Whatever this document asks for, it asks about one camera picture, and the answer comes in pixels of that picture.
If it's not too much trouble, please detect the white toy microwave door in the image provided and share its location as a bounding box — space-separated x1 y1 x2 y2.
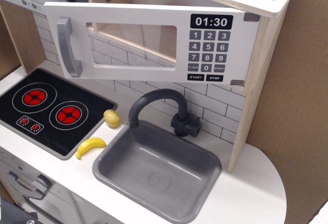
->
44 2 260 86

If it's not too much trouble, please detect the grey microwave door handle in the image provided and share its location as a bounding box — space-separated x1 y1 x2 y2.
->
56 17 83 77

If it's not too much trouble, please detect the dark grey toy faucet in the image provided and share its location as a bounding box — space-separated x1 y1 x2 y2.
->
128 89 201 137

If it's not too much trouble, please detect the yellow toy potato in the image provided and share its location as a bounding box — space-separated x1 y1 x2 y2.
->
103 109 121 127

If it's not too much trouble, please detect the grey toy sink basin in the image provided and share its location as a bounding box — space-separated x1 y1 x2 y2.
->
93 120 221 223

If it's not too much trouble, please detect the yellow toy banana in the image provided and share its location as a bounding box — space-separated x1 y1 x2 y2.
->
75 137 106 159

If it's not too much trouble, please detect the black toy stove top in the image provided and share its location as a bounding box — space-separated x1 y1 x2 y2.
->
1 68 117 160

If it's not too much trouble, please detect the brown cardboard panel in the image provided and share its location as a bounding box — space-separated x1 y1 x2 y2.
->
247 0 327 223

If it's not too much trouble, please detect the grey oven door handle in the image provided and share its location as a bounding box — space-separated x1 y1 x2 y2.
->
6 171 52 200

